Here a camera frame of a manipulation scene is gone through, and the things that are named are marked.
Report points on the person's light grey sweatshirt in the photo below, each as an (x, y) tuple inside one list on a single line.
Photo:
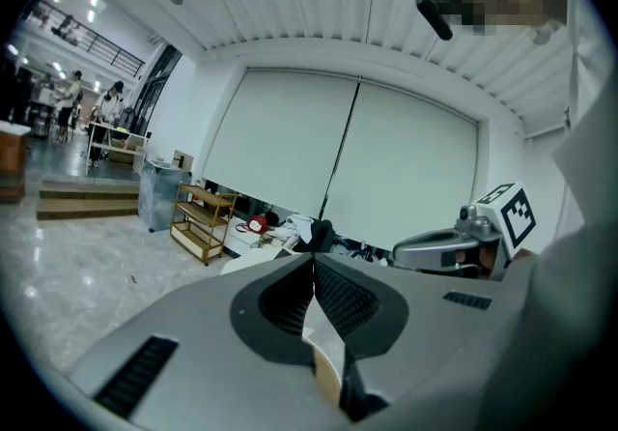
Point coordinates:
[(579, 226)]

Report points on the black garment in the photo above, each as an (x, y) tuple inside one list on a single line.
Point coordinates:
[(321, 236)]

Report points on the wooden steps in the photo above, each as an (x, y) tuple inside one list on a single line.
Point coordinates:
[(87, 202)]

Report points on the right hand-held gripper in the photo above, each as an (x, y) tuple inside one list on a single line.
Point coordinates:
[(512, 221)]

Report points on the white-topped wooden cabinet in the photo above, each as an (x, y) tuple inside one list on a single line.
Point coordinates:
[(12, 163)]

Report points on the grey metal bin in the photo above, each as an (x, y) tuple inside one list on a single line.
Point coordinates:
[(161, 197)]

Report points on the pile of light clothes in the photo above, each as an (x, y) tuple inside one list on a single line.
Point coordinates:
[(289, 231)]

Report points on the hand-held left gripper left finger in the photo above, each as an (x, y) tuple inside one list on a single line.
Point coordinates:
[(203, 347)]

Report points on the red bag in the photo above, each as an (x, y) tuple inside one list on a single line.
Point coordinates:
[(257, 223)]

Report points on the cardboard box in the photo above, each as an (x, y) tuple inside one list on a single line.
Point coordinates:
[(183, 159)]

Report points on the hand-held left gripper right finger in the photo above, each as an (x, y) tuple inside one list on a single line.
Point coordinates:
[(434, 323)]

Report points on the white roller blind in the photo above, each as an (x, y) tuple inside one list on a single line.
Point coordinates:
[(405, 168), (285, 144)]

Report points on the black railing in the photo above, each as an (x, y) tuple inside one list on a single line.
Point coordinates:
[(92, 40)]

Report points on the round glass top table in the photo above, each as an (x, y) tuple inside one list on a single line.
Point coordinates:
[(326, 371)]

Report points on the black head-mounted camera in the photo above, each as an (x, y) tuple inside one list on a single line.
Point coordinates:
[(434, 16)]

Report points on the white table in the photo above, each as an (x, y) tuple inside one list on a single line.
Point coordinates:
[(120, 129)]

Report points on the wooden shelf rack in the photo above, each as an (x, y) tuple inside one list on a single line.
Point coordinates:
[(203, 221)]

